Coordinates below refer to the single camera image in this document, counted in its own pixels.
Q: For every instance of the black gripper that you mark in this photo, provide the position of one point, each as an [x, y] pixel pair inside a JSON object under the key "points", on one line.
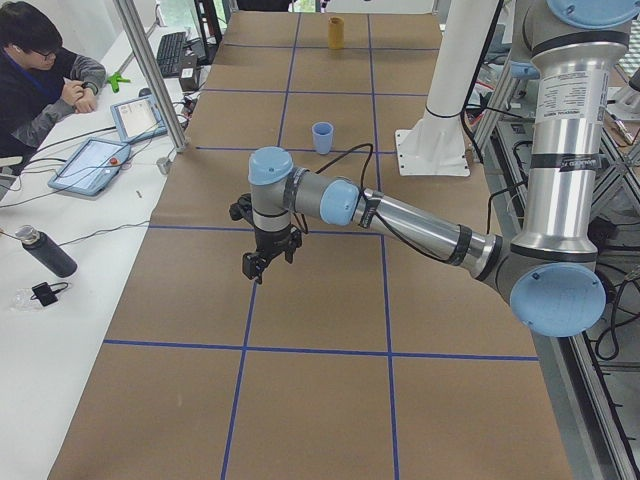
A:
{"points": [[273, 240]]}

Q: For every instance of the blue cup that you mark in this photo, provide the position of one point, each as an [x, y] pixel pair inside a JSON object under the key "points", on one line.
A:
{"points": [[322, 136]]}

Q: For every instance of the yellow cup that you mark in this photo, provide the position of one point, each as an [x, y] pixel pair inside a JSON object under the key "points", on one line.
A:
{"points": [[335, 33]]}

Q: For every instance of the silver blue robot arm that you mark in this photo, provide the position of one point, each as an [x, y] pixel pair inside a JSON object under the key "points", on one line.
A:
{"points": [[434, 197]]}

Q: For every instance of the far teach pendant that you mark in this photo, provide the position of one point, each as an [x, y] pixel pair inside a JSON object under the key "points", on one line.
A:
{"points": [[138, 119]]}

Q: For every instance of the teach pendant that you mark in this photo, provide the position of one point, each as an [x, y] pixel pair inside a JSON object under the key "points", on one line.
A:
{"points": [[91, 168], [138, 119]]}

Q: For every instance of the near teach pendant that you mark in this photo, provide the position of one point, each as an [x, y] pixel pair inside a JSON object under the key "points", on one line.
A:
{"points": [[91, 168]]}

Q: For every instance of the black keyboard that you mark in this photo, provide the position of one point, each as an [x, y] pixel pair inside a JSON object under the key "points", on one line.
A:
{"points": [[170, 52]]}

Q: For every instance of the green clamp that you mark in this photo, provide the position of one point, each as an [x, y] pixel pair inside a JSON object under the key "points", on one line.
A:
{"points": [[115, 80]]}

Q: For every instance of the small black adapter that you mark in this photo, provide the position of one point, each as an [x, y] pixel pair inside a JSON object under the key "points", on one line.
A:
{"points": [[46, 293]]}

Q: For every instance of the dark water bottle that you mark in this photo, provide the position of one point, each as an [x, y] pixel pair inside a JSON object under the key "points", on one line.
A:
{"points": [[46, 251]]}

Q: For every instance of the seated person in dark sweater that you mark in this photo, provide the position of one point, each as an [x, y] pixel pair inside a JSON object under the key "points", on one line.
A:
{"points": [[41, 81]]}

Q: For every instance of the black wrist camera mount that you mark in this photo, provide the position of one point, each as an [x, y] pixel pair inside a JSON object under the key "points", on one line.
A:
{"points": [[242, 209]]}

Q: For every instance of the white pedestal column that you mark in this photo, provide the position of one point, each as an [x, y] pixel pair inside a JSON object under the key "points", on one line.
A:
{"points": [[435, 145]]}

